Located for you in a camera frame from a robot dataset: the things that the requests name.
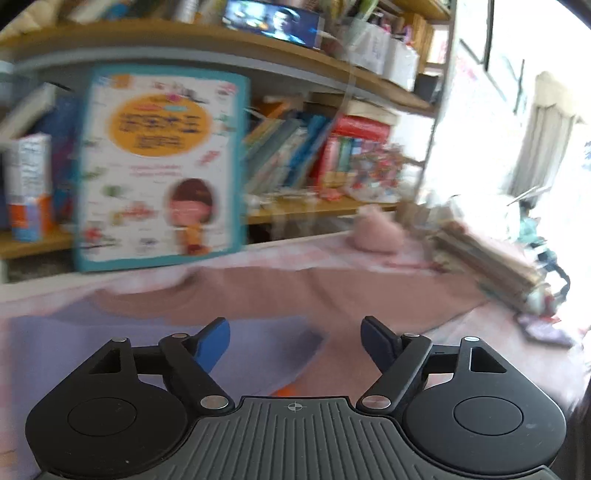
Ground row of slanted colourful books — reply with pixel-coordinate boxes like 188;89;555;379
245;108;333;195

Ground smartphone showing video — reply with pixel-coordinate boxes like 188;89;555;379
222;0;323;47

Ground beige curtain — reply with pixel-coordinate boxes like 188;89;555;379
508;71;587;204

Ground stack of notebooks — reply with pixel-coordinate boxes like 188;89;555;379
427;220;546;315

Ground pink checked table mat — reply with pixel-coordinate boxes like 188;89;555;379
0;231;591;480

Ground pink plush toy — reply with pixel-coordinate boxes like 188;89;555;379
352;205;407;254

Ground pink and purple knit sweater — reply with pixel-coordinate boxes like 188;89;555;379
7;265;491;478

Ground teal bordered children's picture book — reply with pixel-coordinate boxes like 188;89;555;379
74;65;252;274

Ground small black box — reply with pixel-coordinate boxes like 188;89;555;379
414;73;439;103

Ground white storage box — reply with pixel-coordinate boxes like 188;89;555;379
346;21;392;77
388;39;421;92

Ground wooden bookshelf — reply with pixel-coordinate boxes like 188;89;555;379
0;0;455;259

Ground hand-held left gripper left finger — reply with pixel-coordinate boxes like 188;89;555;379
88;318;236;412

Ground white and orange carton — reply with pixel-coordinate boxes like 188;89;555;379
2;133;55;243

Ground colourful paper flower bouquet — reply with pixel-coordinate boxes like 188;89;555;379
351;145;416;201

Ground thick red dictionary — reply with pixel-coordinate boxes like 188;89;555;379
332;115;399;141

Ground beige wooden organiser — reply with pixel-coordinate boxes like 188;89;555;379
399;198;435;232

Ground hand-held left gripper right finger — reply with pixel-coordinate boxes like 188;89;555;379
355;316;509;412

